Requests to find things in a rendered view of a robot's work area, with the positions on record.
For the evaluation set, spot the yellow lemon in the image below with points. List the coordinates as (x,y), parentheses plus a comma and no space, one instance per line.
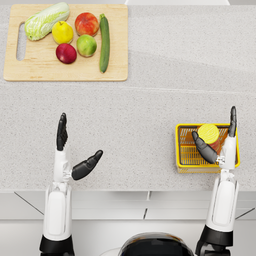
(62,32)

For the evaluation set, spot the green napa cabbage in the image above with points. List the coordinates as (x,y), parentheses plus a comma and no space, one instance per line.
(45,21)

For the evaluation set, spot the dark round robot body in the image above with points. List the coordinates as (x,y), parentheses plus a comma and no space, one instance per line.
(155,245)

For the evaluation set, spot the yellow slatted basket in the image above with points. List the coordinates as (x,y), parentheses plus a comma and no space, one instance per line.
(186,156)

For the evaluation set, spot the wooden cutting board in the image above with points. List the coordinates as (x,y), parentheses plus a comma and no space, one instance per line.
(43,66)

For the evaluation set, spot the green apple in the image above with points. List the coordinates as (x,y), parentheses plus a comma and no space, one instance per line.
(86,45)

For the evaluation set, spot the red potato chip can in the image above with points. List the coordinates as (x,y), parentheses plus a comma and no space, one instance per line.
(210,136)

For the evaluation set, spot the green cucumber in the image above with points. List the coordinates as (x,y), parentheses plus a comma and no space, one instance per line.
(104,43)

